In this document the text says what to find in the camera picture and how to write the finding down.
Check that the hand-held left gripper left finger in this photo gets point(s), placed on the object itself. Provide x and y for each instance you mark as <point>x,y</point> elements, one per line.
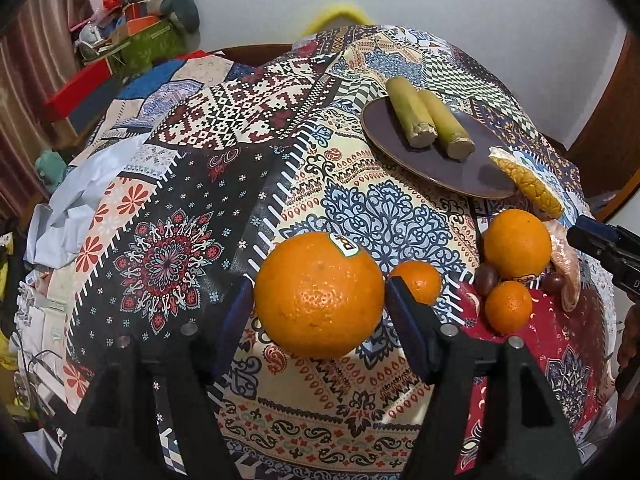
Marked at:
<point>239,307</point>

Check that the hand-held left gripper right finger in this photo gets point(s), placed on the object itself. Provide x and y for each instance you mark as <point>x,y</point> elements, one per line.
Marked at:
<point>404,310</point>

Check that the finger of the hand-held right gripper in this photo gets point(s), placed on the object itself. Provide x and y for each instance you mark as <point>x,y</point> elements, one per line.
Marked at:
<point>607,247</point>

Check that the large orange with sticker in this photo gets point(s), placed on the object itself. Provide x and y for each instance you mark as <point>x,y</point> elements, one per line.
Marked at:
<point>317,297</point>

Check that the person's right hand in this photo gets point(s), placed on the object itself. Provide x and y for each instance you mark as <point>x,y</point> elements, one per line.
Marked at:
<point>629,347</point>

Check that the small mandarin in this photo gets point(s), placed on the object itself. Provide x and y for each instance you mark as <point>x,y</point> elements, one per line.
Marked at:
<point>420,280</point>
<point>508,307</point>

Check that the pale orange fruit segment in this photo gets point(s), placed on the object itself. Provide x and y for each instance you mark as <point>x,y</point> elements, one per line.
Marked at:
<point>566,265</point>

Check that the dark brown round fruit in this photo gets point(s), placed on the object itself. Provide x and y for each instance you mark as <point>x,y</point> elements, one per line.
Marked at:
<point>551,283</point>
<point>486,279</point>

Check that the medium orange with sticker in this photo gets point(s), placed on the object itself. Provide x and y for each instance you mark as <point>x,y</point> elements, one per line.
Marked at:
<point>517,245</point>

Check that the yellow corn cob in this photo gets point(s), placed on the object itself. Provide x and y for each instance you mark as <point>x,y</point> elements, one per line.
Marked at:
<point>530,182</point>

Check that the patterned patchwork tablecloth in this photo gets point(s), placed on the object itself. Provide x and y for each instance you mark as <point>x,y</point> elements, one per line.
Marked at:
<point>210,170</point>

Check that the brown oval plate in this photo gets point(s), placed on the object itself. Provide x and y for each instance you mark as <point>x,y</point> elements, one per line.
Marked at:
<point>450,170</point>

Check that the green sugarcane piece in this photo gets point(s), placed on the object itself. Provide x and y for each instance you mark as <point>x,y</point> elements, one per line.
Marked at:
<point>407,110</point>
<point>447,127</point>

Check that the light blue cloth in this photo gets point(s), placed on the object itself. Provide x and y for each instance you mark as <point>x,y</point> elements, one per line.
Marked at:
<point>60,210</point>

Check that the teal plush toy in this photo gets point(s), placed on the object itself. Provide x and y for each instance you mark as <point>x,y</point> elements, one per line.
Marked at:
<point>50,170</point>

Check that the red flat box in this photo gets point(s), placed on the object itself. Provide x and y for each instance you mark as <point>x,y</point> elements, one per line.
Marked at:
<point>80,87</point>

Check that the green cardboard box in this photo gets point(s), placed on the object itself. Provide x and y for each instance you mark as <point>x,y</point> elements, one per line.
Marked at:
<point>147,45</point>

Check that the orange cardboard box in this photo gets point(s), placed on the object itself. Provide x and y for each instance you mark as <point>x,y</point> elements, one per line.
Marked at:
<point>145,22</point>

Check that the yellow plastic object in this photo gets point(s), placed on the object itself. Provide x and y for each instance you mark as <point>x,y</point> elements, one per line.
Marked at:
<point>340,15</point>

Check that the grey plush cushion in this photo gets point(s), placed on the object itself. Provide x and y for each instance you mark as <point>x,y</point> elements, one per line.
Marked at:
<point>175,5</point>

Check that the brown striped curtain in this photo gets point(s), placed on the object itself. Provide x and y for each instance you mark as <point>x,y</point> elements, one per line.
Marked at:
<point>35,60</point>

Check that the wooden door frame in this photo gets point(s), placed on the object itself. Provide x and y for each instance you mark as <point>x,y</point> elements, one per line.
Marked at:
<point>610,135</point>

